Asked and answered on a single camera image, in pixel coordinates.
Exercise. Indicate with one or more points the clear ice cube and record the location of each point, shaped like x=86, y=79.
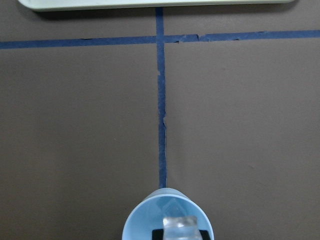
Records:
x=181, y=228

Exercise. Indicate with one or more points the light blue cup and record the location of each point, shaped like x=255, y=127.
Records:
x=165, y=202

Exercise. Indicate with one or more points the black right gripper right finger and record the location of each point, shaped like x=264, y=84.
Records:
x=205, y=235

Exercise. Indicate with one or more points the cream bear tray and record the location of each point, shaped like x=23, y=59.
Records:
x=71, y=5

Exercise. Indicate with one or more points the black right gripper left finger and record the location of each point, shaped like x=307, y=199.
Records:
x=157, y=234

